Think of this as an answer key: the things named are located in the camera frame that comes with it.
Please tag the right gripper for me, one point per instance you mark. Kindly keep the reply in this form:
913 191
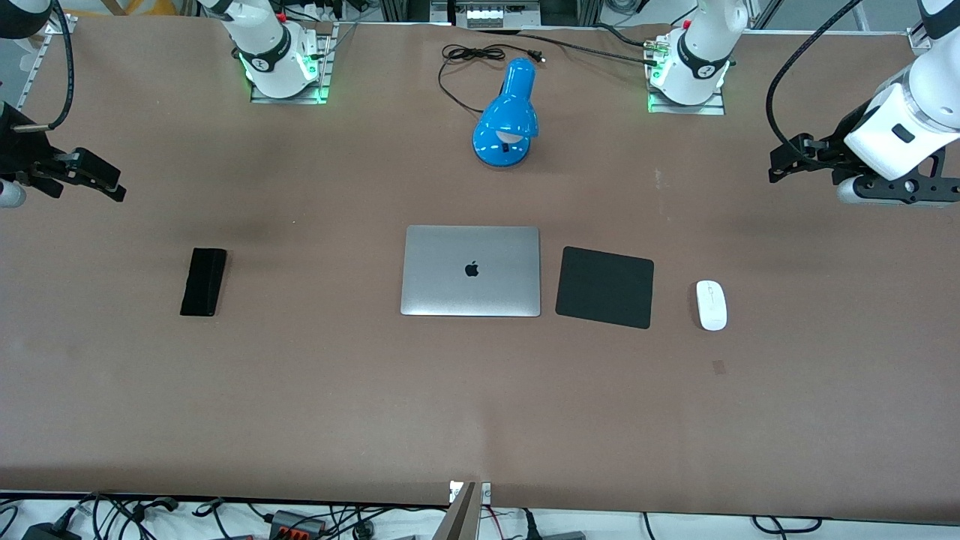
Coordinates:
16 150

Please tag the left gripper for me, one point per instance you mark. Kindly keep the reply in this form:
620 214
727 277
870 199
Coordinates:
834 147

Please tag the black phone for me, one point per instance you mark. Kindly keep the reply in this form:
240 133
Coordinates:
203 281

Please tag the white computer mouse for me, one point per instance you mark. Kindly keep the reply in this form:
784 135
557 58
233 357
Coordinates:
711 304

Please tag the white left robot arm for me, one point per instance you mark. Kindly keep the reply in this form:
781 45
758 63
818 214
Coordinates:
701 52

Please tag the black mouse pad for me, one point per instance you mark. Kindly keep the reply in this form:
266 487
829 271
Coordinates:
604 287

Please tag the blue desk lamp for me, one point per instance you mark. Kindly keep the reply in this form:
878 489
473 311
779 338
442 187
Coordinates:
508 112

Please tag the white power strip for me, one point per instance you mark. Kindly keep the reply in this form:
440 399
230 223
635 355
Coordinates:
491 15

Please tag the silver laptop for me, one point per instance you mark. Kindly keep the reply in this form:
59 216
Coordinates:
471 271

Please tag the black power adapter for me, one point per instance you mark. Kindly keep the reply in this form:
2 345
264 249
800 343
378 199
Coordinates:
51 531

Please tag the grey box with orange connectors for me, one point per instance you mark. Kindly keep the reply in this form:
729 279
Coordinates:
298 523

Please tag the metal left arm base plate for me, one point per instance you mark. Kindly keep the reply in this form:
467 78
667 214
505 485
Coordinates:
716 105

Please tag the aluminium corner rail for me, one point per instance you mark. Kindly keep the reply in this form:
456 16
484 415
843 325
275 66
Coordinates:
34 67

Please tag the aluminium corner bracket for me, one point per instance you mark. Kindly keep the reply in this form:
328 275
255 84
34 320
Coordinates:
919 39

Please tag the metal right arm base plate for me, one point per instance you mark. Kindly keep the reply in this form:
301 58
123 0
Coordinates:
324 67

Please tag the aluminium post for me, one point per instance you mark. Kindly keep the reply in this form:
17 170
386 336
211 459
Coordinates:
463 514

